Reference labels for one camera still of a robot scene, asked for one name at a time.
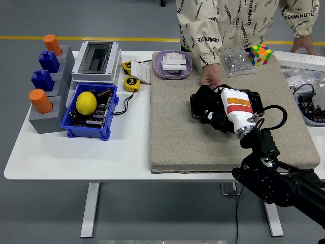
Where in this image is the person's left hand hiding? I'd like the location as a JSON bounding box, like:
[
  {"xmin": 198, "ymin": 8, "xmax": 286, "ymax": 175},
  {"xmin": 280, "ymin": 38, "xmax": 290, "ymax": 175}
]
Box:
[{"xmin": 289, "ymin": 34, "xmax": 320, "ymax": 56}]

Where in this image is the person's right hand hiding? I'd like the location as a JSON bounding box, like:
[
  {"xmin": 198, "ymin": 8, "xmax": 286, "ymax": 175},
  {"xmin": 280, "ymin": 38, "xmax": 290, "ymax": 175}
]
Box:
[{"xmin": 200, "ymin": 63, "xmax": 225, "ymax": 88}]

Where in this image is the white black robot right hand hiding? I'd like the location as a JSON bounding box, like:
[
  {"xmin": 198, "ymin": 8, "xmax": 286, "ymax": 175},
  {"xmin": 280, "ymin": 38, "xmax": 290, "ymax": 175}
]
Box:
[{"xmin": 204, "ymin": 87, "xmax": 256, "ymax": 135}]

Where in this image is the white power strip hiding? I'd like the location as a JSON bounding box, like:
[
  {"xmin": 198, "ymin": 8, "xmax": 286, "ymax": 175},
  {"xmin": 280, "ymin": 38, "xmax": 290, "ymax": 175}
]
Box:
[{"xmin": 273, "ymin": 50, "xmax": 325, "ymax": 72}]

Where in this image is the clear bag of metal parts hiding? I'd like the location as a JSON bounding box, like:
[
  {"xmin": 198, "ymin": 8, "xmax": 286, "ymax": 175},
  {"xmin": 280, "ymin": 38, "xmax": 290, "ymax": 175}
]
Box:
[{"xmin": 219, "ymin": 48, "xmax": 257, "ymax": 77}]

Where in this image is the clear plastic bags pile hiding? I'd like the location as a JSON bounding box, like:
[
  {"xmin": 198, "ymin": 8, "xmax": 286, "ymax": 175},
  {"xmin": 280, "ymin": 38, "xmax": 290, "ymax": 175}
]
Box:
[{"xmin": 280, "ymin": 65, "xmax": 325, "ymax": 89}]

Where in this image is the colourful puzzle cube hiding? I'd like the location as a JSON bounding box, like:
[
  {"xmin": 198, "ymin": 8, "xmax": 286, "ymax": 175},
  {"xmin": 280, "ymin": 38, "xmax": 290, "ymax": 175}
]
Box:
[{"xmin": 247, "ymin": 43, "xmax": 273, "ymax": 67}]

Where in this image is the purple tray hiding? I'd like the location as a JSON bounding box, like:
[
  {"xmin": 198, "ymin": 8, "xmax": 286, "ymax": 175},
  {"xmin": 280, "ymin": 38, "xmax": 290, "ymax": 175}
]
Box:
[{"xmin": 153, "ymin": 50, "xmax": 193, "ymax": 80}]

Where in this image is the person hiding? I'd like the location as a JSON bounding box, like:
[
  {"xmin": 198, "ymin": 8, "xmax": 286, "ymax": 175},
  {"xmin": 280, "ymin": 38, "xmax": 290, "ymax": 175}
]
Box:
[{"xmin": 175, "ymin": 0, "xmax": 321, "ymax": 68}]

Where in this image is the grey-brown mat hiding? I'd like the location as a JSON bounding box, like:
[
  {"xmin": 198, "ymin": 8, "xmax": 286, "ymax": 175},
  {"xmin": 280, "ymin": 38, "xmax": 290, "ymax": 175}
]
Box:
[{"xmin": 149, "ymin": 51, "xmax": 321, "ymax": 174}]

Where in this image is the light blue parts tray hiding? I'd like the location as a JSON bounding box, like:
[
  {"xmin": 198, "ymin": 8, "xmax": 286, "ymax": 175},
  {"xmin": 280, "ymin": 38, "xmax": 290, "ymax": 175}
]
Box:
[{"xmin": 296, "ymin": 91, "xmax": 325, "ymax": 127}]

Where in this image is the yellow tape measure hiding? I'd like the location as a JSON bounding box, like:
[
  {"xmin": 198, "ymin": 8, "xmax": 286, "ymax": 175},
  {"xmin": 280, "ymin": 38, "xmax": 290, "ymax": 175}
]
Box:
[
  {"xmin": 123, "ymin": 75, "xmax": 141, "ymax": 92},
  {"xmin": 121, "ymin": 60, "xmax": 133, "ymax": 75}
]

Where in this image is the grey metal foot plate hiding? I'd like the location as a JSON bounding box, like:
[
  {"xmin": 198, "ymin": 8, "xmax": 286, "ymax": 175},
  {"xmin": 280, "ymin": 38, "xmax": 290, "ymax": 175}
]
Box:
[{"xmin": 220, "ymin": 182, "xmax": 241, "ymax": 196}]

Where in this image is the grey white distribution box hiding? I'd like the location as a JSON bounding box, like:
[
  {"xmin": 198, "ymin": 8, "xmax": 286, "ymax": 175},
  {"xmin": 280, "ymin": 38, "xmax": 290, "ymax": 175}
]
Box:
[{"xmin": 71, "ymin": 41, "xmax": 122, "ymax": 84}]

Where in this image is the black circuit board with capacitors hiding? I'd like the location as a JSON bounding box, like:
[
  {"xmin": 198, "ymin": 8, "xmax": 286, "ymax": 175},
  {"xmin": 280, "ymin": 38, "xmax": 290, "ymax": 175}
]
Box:
[{"xmin": 68, "ymin": 87, "xmax": 114, "ymax": 128}]

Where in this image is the white table leg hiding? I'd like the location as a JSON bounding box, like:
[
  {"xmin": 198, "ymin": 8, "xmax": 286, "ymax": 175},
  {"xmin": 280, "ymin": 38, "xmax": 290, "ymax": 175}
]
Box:
[
  {"xmin": 263, "ymin": 200, "xmax": 284, "ymax": 237},
  {"xmin": 80, "ymin": 182, "xmax": 101, "ymax": 238}
]

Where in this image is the yellow lemon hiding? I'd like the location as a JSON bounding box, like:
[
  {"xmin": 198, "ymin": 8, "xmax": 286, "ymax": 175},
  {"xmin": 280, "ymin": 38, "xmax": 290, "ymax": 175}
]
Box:
[{"xmin": 76, "ymin": 91, "xmax": 98, "ymax": 116}]

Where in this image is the blue plastic bin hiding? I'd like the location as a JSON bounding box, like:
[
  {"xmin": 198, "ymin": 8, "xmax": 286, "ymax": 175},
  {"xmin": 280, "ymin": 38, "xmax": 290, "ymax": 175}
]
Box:
[{"xmin": 60, "ymin": 82, "xmax": 119, "ymax": 141}]

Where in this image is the grey stepped block holder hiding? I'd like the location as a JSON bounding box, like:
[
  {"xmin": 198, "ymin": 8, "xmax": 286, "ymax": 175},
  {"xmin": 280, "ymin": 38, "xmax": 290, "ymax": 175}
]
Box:
[{"xmin": 28, "ymin": 45, "xmax": 76, "ymax": 134}]

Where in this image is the orange cylinder peg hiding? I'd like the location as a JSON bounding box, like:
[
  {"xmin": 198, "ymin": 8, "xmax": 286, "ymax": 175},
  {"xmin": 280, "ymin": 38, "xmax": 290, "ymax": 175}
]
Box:
[
  {"xmin": 42, "ymin": 34, "xmax": 63, "ymax": 56},
  {"xmin": 28, "ymin": 88, "xmax": 54, "ymax": 114}
]

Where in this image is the blue block peg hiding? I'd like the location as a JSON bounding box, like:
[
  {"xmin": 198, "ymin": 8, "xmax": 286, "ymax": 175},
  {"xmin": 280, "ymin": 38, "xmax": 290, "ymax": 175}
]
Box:
[
  {"xmin": 30, "ymin": 69, "xmax": 55, "ymax": 92},
  {"xmin": 38, "ymin": 50, "xmax": 60, "ymax": 74}
]

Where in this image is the stack of white switch parts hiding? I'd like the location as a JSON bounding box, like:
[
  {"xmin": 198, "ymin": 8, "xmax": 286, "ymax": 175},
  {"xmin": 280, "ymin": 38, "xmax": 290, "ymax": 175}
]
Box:
[{"xmin": 160, "ymin": 50, "xmax": 188, "ymax": 73}]

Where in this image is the grey metal bracket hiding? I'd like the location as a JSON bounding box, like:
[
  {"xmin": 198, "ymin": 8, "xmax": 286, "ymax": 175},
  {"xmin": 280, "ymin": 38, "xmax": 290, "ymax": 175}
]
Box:
[{"xmin": 311, "ymin": 83, "xmax": 325, "ymax": 110}]

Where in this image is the white wall switch plate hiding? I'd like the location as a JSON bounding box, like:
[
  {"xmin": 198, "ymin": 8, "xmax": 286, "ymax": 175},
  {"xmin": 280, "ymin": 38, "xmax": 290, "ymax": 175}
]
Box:
[{"xmin": 130, "ymin": 60, "xmax": 152, "ymax": 84}]

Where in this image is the thin black wire pair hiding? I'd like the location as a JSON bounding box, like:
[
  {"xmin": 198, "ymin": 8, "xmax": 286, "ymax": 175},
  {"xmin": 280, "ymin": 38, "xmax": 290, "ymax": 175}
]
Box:
[{"xmin": 111, "ymin": 89, "xmax": 139, "ymax": 116}]

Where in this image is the black power cable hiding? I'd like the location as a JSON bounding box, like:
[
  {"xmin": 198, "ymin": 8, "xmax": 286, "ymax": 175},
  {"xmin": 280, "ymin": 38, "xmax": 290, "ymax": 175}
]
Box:
[{"xmin": 235, "ymin": 184, "xmax": 246, "ymax": 244}]

